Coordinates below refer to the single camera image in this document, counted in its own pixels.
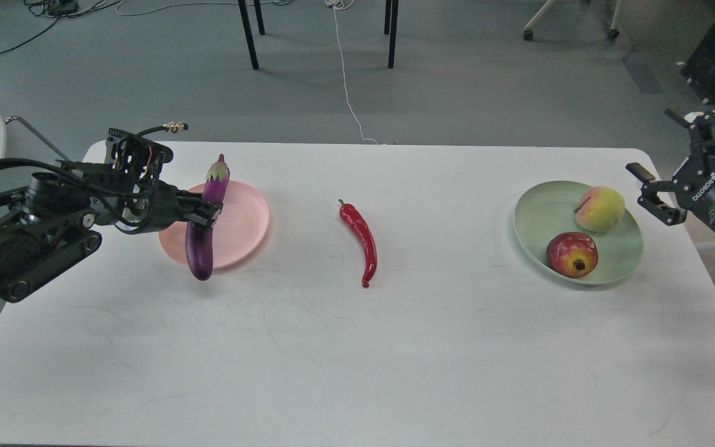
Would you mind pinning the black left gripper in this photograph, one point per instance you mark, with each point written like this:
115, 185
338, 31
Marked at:
168, 205

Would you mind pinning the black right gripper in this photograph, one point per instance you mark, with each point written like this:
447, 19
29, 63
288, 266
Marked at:
696, 175

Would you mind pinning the purple eggplant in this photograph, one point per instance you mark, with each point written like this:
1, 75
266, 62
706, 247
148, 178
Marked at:
199, 237

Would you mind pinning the yellow-pink peach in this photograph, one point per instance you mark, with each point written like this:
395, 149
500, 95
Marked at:
599, 209

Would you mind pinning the red pomegranate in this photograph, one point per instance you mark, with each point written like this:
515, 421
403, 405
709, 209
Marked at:
572, 254

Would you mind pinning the red chili pepper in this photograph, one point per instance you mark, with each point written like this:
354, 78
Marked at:
360, 229

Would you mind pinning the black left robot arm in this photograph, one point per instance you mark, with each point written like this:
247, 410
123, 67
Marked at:
49, 226

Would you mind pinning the pink plate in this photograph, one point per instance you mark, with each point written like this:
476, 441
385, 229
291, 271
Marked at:
238, 231

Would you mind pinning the green plate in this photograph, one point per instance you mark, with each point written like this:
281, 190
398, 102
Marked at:
546, 210

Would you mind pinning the black table leg left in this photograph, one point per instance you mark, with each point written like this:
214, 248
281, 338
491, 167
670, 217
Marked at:
248, 29

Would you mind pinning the black table leg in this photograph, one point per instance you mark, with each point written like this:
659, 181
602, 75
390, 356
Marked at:
248, 29
390, 28

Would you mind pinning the office chair base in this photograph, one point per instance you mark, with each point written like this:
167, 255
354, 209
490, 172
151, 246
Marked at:
568, 16

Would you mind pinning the black table leg right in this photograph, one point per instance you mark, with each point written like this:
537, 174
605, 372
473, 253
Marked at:
390, 28

